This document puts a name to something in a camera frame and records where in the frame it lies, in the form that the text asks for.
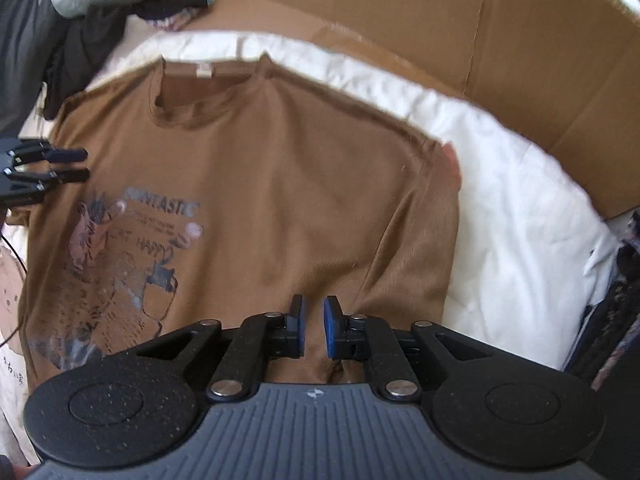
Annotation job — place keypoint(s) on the black knit garment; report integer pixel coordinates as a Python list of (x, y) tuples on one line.
[(606, 357)]

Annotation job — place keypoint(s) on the brown cardboard sheet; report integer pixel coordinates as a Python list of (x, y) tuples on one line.
[(563, 73)]

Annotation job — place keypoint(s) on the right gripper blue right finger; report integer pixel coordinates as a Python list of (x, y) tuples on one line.
[(399, 365)]

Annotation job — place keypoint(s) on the black clothes pile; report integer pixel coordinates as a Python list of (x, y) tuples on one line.
[(90, 40)]

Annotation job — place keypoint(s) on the dark grey pillow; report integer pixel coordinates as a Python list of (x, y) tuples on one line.
[(30, 31)]

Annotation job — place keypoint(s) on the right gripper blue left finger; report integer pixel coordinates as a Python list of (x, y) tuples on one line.
[(228, 365)]

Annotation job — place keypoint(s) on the brown printed t-shirt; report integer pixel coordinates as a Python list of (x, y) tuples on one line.
[(223, 197)]

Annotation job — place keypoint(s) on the cream bear print duvet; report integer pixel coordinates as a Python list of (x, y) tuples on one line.
[(531, 252)]

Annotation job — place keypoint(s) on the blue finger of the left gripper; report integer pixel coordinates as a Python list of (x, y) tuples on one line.
[(48, 178), (50, 154)]

